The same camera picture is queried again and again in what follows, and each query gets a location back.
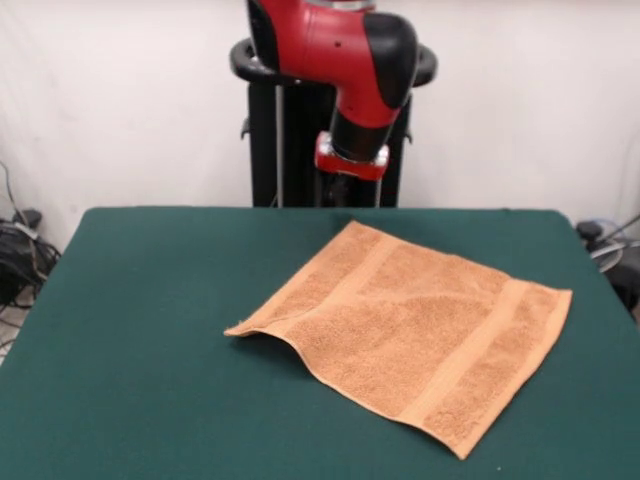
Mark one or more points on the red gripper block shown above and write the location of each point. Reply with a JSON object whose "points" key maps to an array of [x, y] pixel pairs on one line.
{"points": [[350, 169]]}

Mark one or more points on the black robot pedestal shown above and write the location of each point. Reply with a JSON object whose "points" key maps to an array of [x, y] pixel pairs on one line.
{"points": [[260, 150]]}

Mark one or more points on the orange terry towel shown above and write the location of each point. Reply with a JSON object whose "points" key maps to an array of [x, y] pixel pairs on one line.
{"points": [[410, 340]]}

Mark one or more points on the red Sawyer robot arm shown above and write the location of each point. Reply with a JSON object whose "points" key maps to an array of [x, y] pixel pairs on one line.
{"points": [[330, 45]]}

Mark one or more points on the dark green table cloth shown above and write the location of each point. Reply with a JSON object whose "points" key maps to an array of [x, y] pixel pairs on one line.
{"points": [[150, 375]]}

